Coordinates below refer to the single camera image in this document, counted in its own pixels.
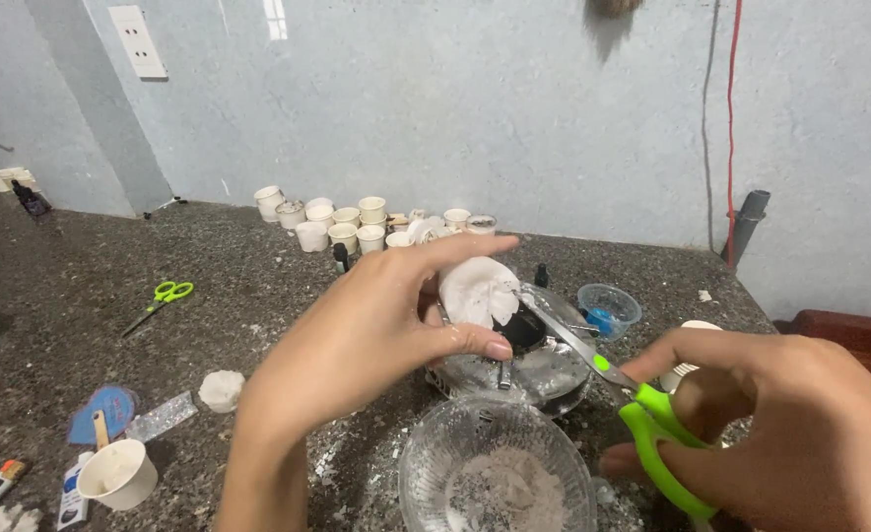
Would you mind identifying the white wall socket plate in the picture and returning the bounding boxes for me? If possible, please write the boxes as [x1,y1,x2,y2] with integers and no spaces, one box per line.
[107,5,169,81]

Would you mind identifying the white plaster lump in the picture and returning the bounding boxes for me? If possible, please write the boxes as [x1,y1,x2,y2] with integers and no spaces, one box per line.
[198,369,246,415]

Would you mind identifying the clear plastic cup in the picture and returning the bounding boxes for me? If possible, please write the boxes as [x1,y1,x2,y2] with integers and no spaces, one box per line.
[577,283,642,342]

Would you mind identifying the grey plastic pipe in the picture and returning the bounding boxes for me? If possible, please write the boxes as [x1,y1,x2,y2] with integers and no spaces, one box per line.
[720,189,772,268]

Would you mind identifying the white paper cup with plaster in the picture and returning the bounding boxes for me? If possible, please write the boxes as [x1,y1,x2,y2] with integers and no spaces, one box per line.
[76,439,159,512]

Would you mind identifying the dark red furniture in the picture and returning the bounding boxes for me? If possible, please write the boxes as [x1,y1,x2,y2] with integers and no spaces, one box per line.
[773,309,871,403]

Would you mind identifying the white powder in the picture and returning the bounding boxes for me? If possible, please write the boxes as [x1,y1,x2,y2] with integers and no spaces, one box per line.
[446,447,566,532]

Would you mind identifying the person's right hand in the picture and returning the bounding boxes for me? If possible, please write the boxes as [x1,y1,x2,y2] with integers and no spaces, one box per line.
[600,327,871,532]

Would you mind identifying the round silver metal dish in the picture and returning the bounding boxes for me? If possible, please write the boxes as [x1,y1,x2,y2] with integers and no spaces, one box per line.
[424,283,599,418]

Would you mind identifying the white and blue packet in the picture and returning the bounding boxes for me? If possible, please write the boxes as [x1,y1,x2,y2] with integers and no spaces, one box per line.
[56,452,95,532]

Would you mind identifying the person's left hand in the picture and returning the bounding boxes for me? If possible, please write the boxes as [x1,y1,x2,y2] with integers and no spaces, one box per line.
[245,234,520,446]

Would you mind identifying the group of white paper cups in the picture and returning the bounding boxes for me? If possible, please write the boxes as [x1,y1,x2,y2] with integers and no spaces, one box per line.
[253,185,498,256]

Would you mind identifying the clear glitter strip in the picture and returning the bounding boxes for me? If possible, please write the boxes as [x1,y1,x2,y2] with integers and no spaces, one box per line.
[124,390,200,444]

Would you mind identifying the clear glass bowl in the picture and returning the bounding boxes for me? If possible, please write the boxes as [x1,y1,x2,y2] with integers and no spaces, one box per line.
[397,395,599,532]

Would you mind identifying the dark glass bottle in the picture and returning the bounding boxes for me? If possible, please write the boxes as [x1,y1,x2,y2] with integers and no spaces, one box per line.
[10,179,53,218]

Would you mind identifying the white plaster crumbs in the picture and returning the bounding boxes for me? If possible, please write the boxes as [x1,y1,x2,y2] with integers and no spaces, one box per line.
[0,504,43,532]

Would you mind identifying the grey cable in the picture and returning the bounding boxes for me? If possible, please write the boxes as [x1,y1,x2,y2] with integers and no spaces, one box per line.
[702,0,723,232]

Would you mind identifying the green-handled scissors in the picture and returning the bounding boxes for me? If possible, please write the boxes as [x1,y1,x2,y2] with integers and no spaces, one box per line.
[517,290,721,523]
[120,281,195,339]

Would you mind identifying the red cable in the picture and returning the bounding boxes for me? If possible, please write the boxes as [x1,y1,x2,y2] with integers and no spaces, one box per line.
[724,0,745,270]

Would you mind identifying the white plaster piece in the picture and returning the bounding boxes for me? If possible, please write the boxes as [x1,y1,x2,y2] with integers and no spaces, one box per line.
[437,256,522,330]

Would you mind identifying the white tubs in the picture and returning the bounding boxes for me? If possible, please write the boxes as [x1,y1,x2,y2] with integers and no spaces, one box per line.
[0,167,37,195]

